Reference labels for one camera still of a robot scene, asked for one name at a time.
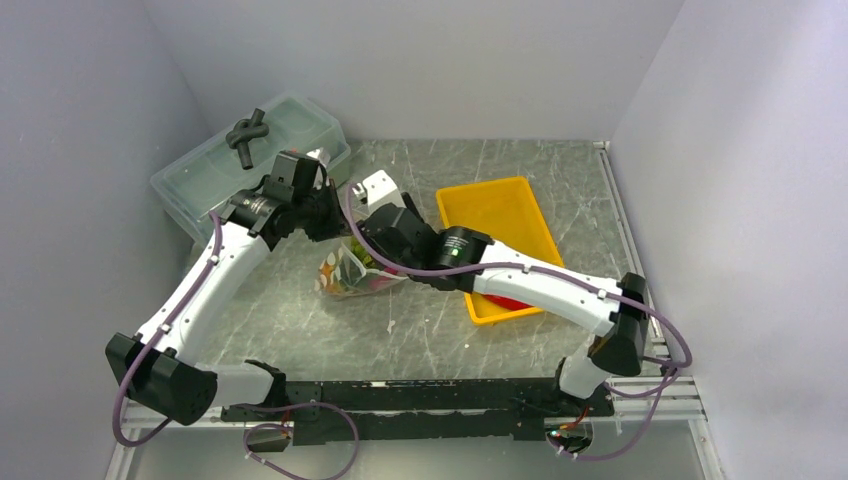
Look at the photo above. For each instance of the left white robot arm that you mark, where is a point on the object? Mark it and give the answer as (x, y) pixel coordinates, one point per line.
(159, 366)

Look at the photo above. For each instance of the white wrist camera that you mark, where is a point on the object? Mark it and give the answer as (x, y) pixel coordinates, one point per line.
(318, 156)
(377, 190)

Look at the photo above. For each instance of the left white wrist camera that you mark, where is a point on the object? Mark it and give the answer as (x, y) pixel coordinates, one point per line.
(318, 156)

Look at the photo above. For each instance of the black knotted foam tube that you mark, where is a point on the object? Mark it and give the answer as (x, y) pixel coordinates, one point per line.
(245, 131)

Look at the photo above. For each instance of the yellow plastic tray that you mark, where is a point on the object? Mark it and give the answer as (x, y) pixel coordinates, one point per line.
(505, 209)

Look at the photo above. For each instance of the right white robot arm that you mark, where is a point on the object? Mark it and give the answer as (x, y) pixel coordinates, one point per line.
(462, 259)

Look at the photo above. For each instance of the toy pineapple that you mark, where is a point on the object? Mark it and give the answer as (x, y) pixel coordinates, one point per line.
(346, 280)

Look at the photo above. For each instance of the clear lidded storage box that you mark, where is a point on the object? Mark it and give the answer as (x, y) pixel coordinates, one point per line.
(207, 176)

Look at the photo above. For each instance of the clear zip top bag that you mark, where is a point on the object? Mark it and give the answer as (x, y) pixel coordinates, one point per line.
(341, 254)

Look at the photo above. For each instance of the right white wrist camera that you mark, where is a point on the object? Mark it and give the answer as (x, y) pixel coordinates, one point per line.
(377, 190)

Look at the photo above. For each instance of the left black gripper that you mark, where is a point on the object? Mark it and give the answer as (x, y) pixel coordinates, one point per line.
(336, 220)

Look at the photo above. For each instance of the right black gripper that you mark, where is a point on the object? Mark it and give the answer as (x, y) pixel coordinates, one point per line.
(371, 243)

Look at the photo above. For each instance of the purple toy sweet potato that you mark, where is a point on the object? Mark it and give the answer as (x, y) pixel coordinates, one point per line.
(380, 283)

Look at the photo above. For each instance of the green toy grapes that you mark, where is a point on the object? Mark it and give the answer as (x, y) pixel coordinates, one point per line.
(361, 254)

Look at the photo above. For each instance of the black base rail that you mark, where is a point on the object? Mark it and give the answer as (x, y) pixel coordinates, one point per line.
(523, 409)

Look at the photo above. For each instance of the red toy chili pepper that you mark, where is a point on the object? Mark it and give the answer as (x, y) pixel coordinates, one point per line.
(506, 303)

